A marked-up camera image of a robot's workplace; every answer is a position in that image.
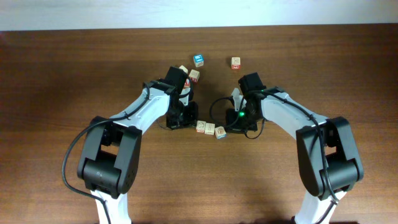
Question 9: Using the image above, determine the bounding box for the wooden block red apple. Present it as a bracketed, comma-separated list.
[215, 126, 226, 139]

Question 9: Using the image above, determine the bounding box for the wooden block blue number two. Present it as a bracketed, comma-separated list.
[196, 120, 206, 133]

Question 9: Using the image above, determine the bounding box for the wooden block green letter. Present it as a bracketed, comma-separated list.
[205, 123, 215, 135]

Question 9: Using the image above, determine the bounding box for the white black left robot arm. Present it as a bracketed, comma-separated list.
[77, 67, 198, 223]

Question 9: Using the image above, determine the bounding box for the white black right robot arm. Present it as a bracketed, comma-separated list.
[226, 73, 364, 223]

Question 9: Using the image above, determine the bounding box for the wooden block red letter A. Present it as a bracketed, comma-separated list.
[183, 78, 190, 89]

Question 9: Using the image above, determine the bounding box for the wooden block red letter U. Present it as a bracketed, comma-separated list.
[188, 69, 200, 83]

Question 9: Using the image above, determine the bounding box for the wooden block blue number five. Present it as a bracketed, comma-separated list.
[179, 65, 188, 74]

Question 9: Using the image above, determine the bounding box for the wooden block red C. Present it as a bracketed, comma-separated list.
[231, 57, 241, 70]

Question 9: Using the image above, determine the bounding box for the wooden block blue top far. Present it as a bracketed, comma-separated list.
[193, 54, 204, 67]

